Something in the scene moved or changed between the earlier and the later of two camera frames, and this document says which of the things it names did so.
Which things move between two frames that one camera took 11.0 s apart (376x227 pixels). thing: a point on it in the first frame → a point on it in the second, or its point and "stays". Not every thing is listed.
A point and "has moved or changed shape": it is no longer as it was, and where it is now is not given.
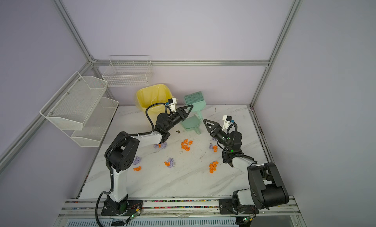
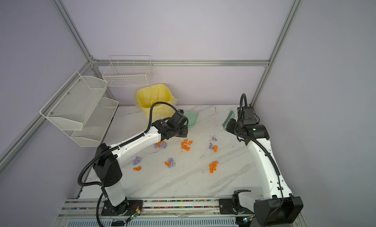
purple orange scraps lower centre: (169, 162) stays
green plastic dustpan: (192, 123) has moved or changed shape
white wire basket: (128, 70) stays
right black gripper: (214, 131) → (228, 127)
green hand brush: (197, 100) has moved or changed shape
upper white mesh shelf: (70, 106) stays
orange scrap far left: (137, 169) stays
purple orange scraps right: (215, 147) stays
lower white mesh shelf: (95, 126) stays
